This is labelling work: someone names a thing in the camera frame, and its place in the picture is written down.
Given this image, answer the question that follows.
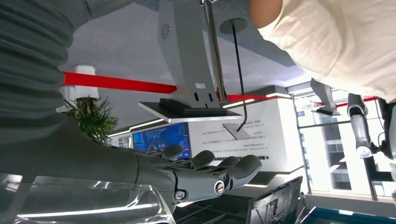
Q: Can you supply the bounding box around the clear plastic wrap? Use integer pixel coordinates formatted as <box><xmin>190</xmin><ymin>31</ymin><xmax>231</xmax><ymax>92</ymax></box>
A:
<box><xmin>0</xmin><ymin>173</ymin><xmax>177</xmax><ymax>224</ymax></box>

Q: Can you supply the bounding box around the blue wall display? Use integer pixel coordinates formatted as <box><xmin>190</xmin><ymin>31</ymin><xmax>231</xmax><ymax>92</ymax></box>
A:
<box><xmin>132</xmin><ymin>122</ymin><xmax>192</xmax><ymax>160</ymax></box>

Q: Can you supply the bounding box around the person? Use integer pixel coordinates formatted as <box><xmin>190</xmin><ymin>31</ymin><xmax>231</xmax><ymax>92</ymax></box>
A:
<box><xmin>248</xmin><ymin>0</ymin><xmax>396</xmax><ymax>104</ymax></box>

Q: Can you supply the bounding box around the silver kiosk stand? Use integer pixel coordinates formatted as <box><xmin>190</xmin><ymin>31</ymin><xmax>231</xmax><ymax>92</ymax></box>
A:
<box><xmin>138</xmin><ymin>0</ymin><xmax>243</xmax><ymax>124</ymax></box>

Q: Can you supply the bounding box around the potted green plant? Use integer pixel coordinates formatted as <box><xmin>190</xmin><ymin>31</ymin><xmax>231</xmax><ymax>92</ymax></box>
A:
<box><xmin>58</xmin><ymin>64</ymin><xmax>119</xmax><ymax>144</ymax></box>

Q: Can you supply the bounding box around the black sign stanchion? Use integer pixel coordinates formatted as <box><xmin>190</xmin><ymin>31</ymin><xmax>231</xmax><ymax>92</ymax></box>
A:
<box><xmin>219</xmin><ymin>18</ymin><xmax>252</xmax><ymax>140</ymax></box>

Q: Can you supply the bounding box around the dark glossy panel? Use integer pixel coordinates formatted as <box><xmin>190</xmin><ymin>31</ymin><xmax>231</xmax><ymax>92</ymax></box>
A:
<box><xmin>247</xmin><ymin>176</ymin><xmax>304</xmax><ymax>224</ymax></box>

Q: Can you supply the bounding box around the silver humanoid robot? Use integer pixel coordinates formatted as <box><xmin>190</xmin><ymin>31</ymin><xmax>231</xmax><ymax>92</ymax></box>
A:
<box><xmin>346</xmin><ymin>92</ymin><xmax>396</xmax><ymax>183</ymax></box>

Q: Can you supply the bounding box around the white lettered wall panel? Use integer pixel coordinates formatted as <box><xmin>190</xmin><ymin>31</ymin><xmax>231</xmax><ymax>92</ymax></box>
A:
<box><xmin>189</xmin><ymin>98</ymin><xmax>305</xmax><ymax>174</ymax></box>

